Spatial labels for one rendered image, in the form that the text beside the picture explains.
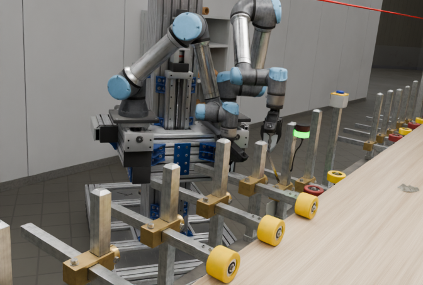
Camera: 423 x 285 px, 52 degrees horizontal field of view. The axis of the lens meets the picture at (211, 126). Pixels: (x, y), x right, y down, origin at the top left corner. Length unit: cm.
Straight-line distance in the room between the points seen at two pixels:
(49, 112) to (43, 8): 88
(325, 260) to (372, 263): 14
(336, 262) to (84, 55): 324
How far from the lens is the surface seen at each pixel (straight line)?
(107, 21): 424
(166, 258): 133
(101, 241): 111
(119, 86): 200
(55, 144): 413
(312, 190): 179
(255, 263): 126
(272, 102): 182
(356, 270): 132
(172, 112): 232
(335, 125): 230
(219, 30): 491
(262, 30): 215
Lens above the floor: 155
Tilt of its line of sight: 14 degrees down
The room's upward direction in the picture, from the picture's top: 4 degrees clockwise
